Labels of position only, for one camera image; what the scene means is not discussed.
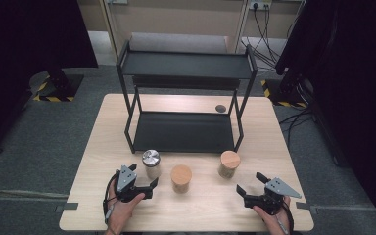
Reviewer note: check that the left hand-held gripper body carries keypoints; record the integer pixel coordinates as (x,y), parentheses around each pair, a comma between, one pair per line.
(125,178)

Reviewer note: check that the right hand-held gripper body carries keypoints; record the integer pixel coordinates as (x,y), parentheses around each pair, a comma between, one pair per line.
(274,196)

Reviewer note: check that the metal-lid glass jar white powder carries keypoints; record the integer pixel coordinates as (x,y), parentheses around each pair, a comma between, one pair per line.
(151,158)

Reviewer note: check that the wooden-lid glass jar cinnamon sticks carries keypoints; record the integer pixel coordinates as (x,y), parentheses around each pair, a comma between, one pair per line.
(181,174)

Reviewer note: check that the wooden-lid glass jar dried leaves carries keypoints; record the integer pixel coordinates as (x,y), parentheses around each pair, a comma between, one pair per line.
(230,160)

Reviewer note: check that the black two-tier metal rack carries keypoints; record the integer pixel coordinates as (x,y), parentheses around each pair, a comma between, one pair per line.
(182,130)

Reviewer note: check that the person's right hand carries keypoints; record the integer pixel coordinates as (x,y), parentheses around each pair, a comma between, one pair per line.
(275,223)

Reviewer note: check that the person's left hand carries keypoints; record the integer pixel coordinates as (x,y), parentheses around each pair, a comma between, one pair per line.
(120,213)

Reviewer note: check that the grey floor tape piece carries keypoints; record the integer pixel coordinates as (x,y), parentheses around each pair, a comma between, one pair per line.
(305,206)
(68,206)

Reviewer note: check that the dark round table grommet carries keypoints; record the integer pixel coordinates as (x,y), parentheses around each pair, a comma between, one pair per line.
(220,108)

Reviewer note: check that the stand base with hazard stripes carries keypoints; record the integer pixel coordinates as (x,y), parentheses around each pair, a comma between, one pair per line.
(62,88)
(282,94)

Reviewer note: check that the dark curtain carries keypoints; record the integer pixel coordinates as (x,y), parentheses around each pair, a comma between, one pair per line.
(352,81)
(23,49)

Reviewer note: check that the white background furniture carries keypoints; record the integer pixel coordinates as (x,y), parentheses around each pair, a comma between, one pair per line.
(176,16)

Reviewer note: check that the white power strip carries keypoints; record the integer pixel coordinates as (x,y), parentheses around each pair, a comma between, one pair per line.
(260,4)

